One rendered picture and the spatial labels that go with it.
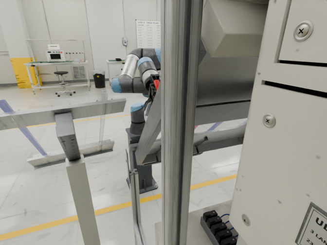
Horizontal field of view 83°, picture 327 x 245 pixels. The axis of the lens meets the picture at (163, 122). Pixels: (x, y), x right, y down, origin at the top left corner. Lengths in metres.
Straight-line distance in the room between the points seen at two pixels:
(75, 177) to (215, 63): 0.58
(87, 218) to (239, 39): 0.79
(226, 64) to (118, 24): 7.12
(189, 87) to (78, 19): 7.21
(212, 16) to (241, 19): 0.04
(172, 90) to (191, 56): 0.05
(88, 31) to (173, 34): 7.16
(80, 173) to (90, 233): 0.29
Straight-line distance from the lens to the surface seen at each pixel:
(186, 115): 0.26
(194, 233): 0.72
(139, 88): 0.93
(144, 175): 1.69
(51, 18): 7.48
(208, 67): 0.38
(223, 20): 0.26
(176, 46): 0.24
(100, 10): 7.45
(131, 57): 1.22
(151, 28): 7.66
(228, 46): 0.27
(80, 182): 0.75
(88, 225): 0.89
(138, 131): 1.47
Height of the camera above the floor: 1.19
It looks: 22 degrees down
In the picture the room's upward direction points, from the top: straight up
